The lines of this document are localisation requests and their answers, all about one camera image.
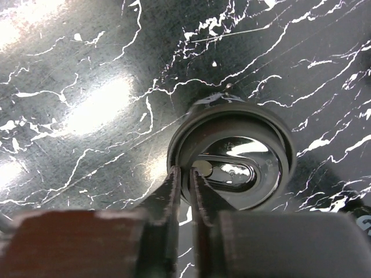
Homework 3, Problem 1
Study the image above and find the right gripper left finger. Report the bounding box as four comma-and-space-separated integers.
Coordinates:
1, 166, 181, 277

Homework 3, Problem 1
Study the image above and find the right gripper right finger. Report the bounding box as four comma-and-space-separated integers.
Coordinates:
190, 169, 370, 277

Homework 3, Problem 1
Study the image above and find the black cup lid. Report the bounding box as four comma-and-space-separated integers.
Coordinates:
166, 103, 297, 210

